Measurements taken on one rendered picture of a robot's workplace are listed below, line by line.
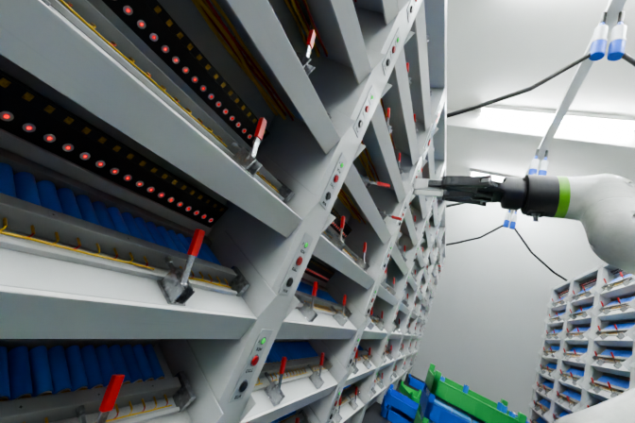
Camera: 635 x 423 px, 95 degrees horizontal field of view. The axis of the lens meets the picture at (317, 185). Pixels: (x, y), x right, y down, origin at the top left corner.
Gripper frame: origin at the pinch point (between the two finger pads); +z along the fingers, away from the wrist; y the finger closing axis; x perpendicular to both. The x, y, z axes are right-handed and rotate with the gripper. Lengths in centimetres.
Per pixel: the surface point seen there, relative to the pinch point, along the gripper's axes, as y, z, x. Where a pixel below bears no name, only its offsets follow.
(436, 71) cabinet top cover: 34, 6, 75
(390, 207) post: 44.4, 18.5, 10.2
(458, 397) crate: 66, -13, -52
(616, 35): 74, -74, 129
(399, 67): -10.7, 10.7, 32.4
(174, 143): -55, 20, -23
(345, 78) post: -25.6, 18.5, 14.7
